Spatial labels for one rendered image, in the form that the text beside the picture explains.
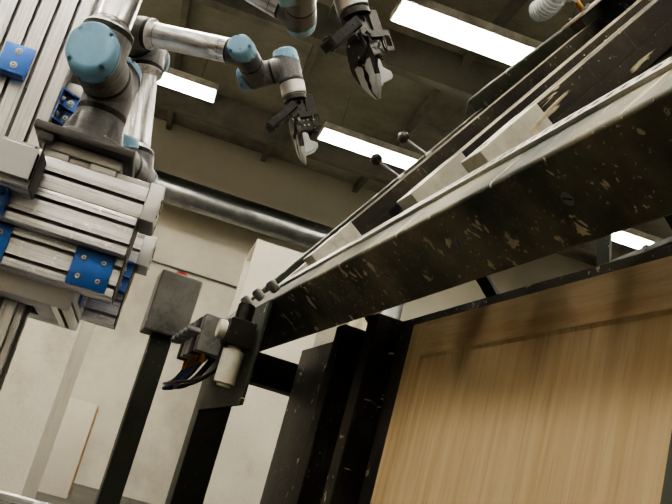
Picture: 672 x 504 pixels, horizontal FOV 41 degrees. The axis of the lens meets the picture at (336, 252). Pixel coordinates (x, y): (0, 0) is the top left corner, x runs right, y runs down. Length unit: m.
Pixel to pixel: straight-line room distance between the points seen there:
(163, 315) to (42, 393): 2.06
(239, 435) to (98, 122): 4.19
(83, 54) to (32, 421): 2.79
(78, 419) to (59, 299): 5.11
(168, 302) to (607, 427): 1.66
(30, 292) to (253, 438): 4.08
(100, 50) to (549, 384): 1.21
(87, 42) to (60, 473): 5.47
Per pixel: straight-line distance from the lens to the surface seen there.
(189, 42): 2.74
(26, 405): 4.58
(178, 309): 2.59
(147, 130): 2.83
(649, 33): 1.50
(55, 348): 4.59
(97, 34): 2.05
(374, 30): 2.08
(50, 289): 2.16
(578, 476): 1.19
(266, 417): 6.13
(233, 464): 6.09
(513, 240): 1.11
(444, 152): 2.17
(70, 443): 7.24
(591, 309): 1.27
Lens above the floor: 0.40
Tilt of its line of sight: 16 degrees up
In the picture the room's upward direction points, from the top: 16 degrees clockwise
